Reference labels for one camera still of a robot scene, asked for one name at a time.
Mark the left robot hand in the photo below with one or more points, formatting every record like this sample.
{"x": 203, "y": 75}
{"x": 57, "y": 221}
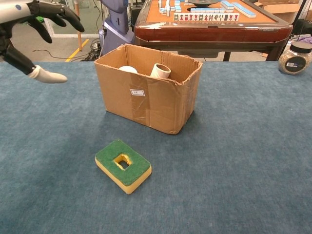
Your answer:
{"x": 14, "y": 9}

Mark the white flowered paper cup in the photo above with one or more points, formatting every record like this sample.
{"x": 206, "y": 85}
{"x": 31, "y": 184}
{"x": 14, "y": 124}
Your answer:
{"x": 128, "y": 69}

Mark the small brown-lined cylinder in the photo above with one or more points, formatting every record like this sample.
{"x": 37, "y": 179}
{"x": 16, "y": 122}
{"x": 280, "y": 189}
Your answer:
{"x": 159, "y": 72}

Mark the green yellow sponge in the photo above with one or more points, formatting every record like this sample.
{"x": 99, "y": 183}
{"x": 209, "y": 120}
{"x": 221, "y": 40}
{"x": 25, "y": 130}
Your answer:
{"x": 109, "y": 153}

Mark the open cardboard box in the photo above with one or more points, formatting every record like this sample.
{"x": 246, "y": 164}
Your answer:
{"x": 158, "y": 107}

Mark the brown cardboard carton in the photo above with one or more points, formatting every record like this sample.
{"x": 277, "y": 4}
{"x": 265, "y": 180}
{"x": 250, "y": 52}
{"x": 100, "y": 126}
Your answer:
{"x": 280, "y": 9}

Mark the tall wooden pole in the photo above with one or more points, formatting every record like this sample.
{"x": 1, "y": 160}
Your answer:
{"x": 79, "y": 41}

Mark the white power strip with plugs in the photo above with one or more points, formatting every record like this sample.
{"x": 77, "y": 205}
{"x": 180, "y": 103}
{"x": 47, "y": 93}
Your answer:
{"x": 95, "y": 46}

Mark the scattered blue tile cluster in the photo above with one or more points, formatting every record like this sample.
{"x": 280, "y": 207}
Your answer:
{"x": 168, "y": 8}

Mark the black round table dish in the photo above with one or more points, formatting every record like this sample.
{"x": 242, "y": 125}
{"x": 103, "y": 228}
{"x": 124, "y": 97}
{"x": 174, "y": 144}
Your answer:
{"x": 202, "y": 2}

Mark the low blue tile row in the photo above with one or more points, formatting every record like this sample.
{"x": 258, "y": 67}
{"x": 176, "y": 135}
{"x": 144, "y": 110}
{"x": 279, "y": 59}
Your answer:
{"x": 207, "y": 10}

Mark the printed mahjong tile row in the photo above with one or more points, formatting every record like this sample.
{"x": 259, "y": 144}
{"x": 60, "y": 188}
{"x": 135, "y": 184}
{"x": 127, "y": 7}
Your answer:
{"x": 207, "y": 17}

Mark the brown mahjong table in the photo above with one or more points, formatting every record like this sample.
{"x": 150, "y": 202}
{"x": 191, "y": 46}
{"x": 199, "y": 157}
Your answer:
{"x": 207, "y": 34}

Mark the short blue tile stack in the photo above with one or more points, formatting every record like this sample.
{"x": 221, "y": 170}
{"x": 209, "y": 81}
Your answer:
{"x": 227, "y": 5}

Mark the blue table mat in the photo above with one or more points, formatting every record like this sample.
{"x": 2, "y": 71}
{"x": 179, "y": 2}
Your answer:
{"x": 219, "y": 170}

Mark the glass jar black lid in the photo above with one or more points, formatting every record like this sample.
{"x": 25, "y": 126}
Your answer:
{"x": 295, "y": 63}

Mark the purple cloth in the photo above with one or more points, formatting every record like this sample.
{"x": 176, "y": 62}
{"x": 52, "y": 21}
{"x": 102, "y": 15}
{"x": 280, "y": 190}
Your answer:
{"x": 304, "y": 39}

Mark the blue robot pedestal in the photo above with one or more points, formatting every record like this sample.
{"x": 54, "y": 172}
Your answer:
{"x": 114, "y": 36}

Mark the long blue tile wall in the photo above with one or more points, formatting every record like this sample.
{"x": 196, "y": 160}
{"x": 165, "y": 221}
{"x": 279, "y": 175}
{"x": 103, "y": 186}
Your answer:
{"x": 245, "y": 10}

